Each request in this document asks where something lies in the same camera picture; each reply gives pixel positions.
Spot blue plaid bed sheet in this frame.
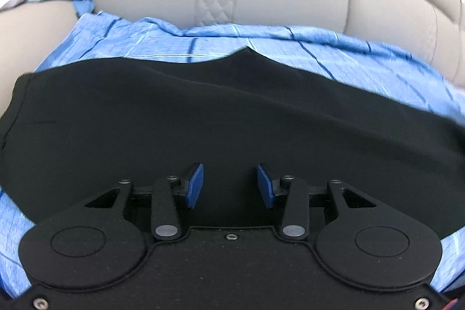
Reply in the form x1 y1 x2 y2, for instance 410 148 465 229
0 0 465 300

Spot black pants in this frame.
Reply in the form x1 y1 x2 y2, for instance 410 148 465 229
1 49 464 237

